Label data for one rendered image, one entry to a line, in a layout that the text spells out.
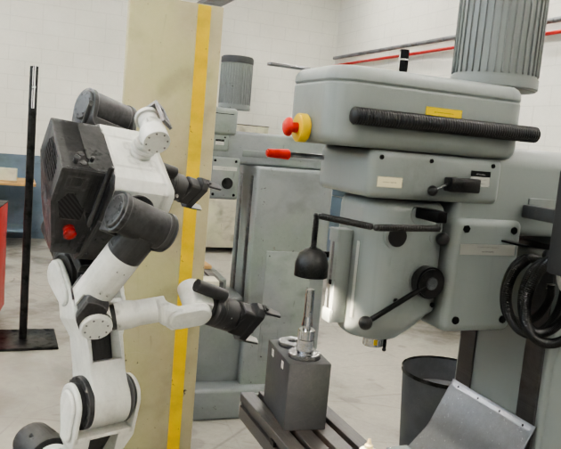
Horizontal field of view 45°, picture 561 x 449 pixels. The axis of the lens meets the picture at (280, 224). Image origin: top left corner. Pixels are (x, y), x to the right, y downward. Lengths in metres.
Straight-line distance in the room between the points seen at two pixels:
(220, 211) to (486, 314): 8.50
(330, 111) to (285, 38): 9.87
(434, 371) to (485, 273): 2.35
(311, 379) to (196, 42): 1.79
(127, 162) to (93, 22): 8.82
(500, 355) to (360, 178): 0.66
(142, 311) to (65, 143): 0.45
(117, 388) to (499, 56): 1.26
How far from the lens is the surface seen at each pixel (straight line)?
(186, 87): 3.14
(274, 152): 1.51
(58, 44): 10.39
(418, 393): 3.53
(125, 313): 1.73
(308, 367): 1.85
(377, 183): 1.39
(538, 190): 1.66
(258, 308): 1.86
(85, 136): 1.73
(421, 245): 1.50
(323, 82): 1.39
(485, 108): 1.52
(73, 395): 1.89
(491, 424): 1.84
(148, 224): 1.54
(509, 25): 1.62
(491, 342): 1.85
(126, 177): 1.64
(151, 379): 3.33
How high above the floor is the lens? 1.73
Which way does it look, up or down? 7 degrees down
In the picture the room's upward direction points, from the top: 5 degrees clockwise
